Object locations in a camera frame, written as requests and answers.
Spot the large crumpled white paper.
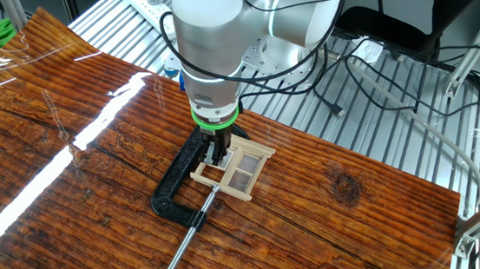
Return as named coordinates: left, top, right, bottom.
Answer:
left=349, top=35, right=386, bottom=65

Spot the wood grain printed mat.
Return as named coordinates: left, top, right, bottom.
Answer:
left=0, top=0, right=469, bottom=269

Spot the black USB cable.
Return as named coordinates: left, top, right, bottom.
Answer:
left=308, top=37, right=378, bottom=120

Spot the grey flexible tube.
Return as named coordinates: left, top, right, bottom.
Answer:
left=346, top=53, right=480, bottom=229

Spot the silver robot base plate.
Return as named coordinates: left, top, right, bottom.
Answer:
left=238, top=30, right=337, bottom=90

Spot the dark cabinet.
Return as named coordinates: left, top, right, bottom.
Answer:
left=18, top=0, right=126, bottom=29

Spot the black office chair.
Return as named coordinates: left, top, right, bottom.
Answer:
left=331, top=0, right=480, bottom=64

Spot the black C-clamp with steel screw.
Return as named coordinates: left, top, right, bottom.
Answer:
left=98, top=120, right=262, bottom=269

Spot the miniature wooden window frame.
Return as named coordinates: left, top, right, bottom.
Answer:
left=187, top=129, right=280, bottom=207

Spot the white power strip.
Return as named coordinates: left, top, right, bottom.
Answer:
left=129, top=0, right=179, bottom=31

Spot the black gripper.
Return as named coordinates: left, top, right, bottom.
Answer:
left=198, top=125, right=238, bottom=167

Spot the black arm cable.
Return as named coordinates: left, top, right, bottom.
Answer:
left=156, top=0, right=362, bottom=108

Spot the small sliding window sash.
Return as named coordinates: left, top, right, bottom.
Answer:
left=204, top=148, right=238, bottom=173

